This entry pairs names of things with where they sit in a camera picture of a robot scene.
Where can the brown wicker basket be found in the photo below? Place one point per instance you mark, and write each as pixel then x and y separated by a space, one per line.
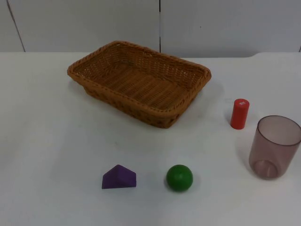
pixel 141 87

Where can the purple triangular block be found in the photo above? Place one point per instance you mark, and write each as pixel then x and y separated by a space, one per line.
pixel 118 177

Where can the red cylinder block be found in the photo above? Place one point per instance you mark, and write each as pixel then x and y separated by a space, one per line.
pixel 239 115

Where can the green ball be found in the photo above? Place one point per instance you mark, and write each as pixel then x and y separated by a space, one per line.
pixel 179 177

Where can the clear cup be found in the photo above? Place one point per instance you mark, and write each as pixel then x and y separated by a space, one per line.
pixel 272 146

